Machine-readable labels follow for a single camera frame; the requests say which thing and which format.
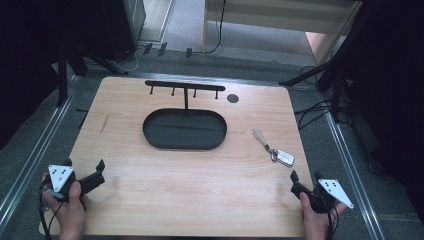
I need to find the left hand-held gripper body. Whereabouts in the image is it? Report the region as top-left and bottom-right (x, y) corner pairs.
(46, 163), (106, 202)

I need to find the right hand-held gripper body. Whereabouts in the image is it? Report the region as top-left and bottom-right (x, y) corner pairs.
(289, 178), (355, 215)

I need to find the silver car key with strap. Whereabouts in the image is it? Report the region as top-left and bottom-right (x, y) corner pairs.
(251, 128), (297, 169)

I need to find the black key rack with tray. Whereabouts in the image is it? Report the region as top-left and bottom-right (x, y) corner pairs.
(142, 79), (229, 151)

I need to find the person's right hand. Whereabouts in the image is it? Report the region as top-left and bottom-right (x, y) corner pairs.
(298, 192), (348, 240)

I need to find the person's left hand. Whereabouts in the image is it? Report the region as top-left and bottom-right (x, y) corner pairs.
(40, 172), (90, 240)

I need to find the black metal stand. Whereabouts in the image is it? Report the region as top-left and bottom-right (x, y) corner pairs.
(278, 0), (374, 124)
(54, 39), (129, 108)

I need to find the dark cabinet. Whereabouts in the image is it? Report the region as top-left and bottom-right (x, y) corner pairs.
(66, 0), (148, 63)

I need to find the white shelf unit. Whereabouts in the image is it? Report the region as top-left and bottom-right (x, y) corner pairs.
(201, 0), (364, 55)

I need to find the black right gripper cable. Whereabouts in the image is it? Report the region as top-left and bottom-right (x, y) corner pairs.
(324, 199), (340, 240)

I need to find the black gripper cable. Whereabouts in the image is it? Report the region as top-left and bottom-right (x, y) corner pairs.
(37, 181), (65, 240)
(324, 199), (340, 240)

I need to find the metal floor rail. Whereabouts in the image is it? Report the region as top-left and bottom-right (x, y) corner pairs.
(0, 73), (83, 233)
(318, 93), (388, 240)

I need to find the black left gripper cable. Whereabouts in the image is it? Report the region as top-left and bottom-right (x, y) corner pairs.
(37, 181), (65, 240)

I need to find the bundle of black floor cables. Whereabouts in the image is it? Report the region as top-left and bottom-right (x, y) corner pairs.
(294, 64), (354, 132)

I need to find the white floor cable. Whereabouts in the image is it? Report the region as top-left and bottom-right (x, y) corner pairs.
(111, 45), (143, 73)

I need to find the black hanging cable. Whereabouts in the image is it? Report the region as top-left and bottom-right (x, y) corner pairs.
(191, 0), (228, 56)

